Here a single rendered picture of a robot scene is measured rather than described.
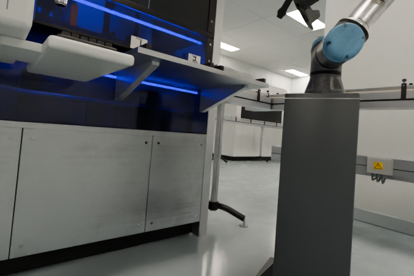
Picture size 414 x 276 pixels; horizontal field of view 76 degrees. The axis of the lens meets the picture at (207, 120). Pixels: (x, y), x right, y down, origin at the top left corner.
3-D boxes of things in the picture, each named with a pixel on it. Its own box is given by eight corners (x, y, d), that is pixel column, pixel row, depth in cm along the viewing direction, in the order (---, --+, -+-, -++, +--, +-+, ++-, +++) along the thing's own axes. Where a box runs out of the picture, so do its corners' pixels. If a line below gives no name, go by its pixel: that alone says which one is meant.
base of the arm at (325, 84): (345, 100, 109) (347, 76, 109) (344, 95, 95) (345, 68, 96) (307, 100, 116) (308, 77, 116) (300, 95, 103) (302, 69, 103)
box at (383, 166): (366, 172, 156) (366, 156, 157) (369, 172, 160) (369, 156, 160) (390, 175, 147) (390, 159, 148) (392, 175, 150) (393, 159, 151)
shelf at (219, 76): (92, 70, 123) (92, 66, 123) (207, 93, 168) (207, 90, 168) (137, 52, 86) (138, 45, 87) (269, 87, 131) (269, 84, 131)
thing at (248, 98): (207, 97, 170) (209, 72, 171) (193, 98, 182) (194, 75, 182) (271, 109, 214) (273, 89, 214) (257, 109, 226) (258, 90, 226)
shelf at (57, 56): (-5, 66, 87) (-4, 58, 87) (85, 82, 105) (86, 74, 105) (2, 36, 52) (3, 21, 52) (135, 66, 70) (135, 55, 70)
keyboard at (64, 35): (34, 63, 91) (34, 56, 91) (77, 72, 100) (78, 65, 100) (56, 37, 60) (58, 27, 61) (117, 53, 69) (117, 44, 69)
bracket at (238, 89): (199, 111, 154) (201, 89, 155) (202, 112, 156) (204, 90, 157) (242, 111, 128) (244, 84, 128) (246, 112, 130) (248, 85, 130)
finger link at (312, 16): (324, 25, 104) (315, 4, 101) (310, 33, 107) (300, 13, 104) (324, 23, 107) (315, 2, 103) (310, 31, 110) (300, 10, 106)
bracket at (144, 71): (114, 100, 122) (116, 72, 123) (120, 101, 124) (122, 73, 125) (148, 96, 96) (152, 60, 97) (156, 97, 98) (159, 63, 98)
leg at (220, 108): (204, 209, 186) (212, 100, 189) (213, 207, 192) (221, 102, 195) (212, 212, 179) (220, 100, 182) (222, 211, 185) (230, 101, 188)
